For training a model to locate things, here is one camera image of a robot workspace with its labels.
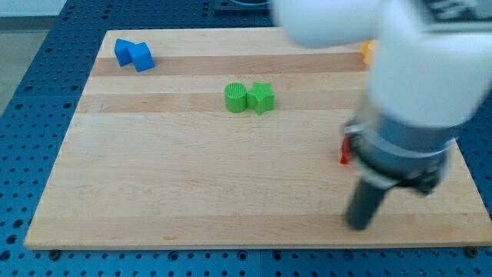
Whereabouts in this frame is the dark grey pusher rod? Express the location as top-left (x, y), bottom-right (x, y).
top-left (345, 179), bottom-right (387, 231)

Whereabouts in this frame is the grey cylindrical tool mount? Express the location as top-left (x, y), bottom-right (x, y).
top-left (344, 100), bottom-right (463, 195)

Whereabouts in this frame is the red star block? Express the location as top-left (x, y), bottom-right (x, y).
top-left (340, 135), bottom-right (351, 165)

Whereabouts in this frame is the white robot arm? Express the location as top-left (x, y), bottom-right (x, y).
top-left (271, 0), bottom-right (491, 230)

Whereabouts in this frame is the green star block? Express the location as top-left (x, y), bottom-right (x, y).
top-left (247, 82), bottom-right (275, 115)

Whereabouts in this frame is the yellow block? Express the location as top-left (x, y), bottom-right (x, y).
top-left (360, 41), bottom-right (376, 65)

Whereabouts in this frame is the green cylinder block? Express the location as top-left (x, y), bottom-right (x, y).
top-left (224, 82), bottom-right (248, 113)

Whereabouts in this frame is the wooden board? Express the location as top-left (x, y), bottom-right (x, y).
top-left (25, 28), bottom-right (491, 250)

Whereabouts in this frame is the blue cube block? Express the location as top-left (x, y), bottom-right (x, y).
top-left (128, 42), bottom-right (155, 72)

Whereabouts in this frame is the blue angular block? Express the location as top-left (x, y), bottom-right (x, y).
top-left (114, 38), bottom-right (134, 66)

